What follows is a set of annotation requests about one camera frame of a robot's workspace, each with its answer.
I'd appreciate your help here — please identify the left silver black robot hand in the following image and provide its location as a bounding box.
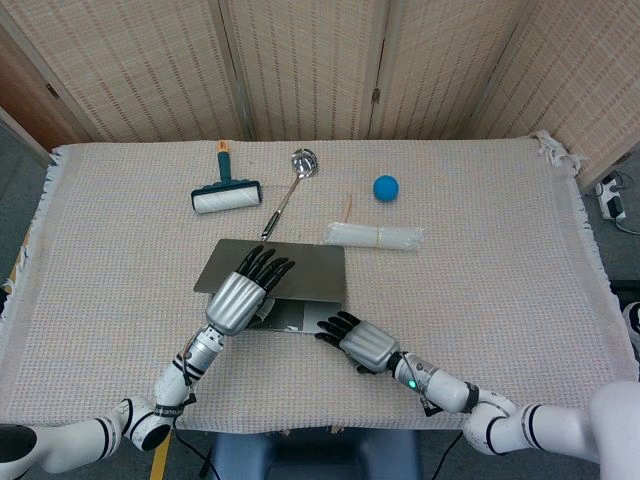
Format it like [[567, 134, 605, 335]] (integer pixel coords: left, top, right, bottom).
[[205, 244, 297, 337]]

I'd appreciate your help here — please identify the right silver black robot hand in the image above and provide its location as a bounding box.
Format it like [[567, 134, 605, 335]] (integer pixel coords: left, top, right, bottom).
[[313, 310, 402, 375]]

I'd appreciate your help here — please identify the beige woven tablecloth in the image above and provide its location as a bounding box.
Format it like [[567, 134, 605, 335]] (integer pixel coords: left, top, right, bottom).
[[0, 130, 640, 435]]

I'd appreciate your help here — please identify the steel ladle black handle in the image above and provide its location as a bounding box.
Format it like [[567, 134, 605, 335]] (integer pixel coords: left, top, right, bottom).
[[260, 148, 319, 242]]

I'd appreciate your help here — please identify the white power strip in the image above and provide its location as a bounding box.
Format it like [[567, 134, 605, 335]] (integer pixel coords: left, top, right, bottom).
[[593, 172, 628, 221]]

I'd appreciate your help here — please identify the teal lint roller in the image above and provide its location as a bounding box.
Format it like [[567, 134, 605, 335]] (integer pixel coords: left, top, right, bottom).
[[190, 140, 263, 217]]

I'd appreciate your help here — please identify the woven folding screen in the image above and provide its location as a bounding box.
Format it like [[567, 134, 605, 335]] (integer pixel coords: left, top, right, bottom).
[[0, 0, 640, 191]]

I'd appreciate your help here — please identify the bundle of clear straws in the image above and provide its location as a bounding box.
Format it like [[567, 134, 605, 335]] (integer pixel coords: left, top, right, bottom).
[[325, 222, 425, 252]]

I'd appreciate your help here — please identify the blue ball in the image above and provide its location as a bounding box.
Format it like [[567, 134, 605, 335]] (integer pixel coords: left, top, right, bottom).
[[372, 174, 401, 204]]

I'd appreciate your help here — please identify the silver laptop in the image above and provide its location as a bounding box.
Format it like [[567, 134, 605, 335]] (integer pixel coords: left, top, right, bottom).
[[193, 238, 347, 336]]

